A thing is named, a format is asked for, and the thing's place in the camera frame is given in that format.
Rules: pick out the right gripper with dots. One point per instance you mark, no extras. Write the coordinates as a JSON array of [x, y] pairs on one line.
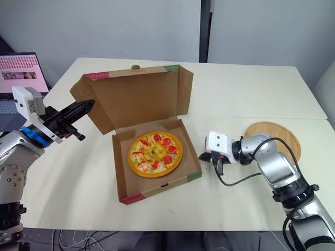
[[209, 157]]

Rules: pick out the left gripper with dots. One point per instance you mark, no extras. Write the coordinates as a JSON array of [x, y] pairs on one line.
[[56, 121]]

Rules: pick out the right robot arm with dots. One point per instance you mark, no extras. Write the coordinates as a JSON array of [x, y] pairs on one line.
[[277, 164]]

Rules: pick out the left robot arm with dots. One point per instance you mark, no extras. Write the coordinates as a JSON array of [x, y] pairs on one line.
[[15, 154]]

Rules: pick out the toy pizza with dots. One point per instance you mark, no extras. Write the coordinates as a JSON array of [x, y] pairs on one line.
[[155, 154]]

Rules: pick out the open laptop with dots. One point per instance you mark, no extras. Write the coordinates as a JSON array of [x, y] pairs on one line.
[[18, 70]]

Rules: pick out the round wooden pizza peel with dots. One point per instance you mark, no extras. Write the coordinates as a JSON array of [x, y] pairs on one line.
[[284, 133]]

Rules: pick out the brown cardboard pizza box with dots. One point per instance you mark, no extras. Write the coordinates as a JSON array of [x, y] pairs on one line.
[[146, 99]]

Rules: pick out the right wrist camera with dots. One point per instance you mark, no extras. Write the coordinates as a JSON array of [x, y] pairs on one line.
[[218, 142]]

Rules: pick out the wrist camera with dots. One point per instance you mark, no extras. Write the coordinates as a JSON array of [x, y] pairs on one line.
[[218, 142], [22, 100]]

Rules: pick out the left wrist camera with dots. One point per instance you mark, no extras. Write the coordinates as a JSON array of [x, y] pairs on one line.
[[22, 100]]

